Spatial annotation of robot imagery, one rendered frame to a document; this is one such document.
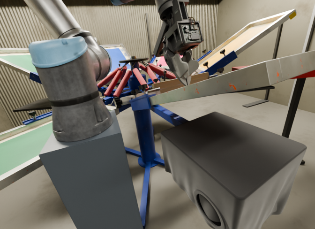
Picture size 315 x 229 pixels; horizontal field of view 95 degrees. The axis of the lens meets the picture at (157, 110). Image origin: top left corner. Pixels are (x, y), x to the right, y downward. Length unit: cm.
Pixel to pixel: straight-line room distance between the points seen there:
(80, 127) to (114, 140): 8
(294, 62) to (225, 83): 11
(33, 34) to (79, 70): 384
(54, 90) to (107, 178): 26
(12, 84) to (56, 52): 407
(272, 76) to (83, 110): 38
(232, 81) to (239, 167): 41
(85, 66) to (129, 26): 378
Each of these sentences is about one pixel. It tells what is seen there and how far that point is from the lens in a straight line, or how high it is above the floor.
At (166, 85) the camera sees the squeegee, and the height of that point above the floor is 119.
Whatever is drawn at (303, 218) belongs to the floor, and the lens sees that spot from 189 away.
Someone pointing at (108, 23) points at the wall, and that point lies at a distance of 409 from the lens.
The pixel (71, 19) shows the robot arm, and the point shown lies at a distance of 55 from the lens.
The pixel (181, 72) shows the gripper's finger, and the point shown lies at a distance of 42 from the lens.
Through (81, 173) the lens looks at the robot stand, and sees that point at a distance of 44.
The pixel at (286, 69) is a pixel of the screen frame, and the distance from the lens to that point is 33.
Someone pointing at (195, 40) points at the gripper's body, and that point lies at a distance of 42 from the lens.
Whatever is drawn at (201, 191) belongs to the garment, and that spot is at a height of 82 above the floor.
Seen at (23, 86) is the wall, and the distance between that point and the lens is 437.
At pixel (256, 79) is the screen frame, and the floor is 132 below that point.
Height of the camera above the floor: 138
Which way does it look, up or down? 23 degrees down
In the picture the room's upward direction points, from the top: 6 degrees counter-clockwise
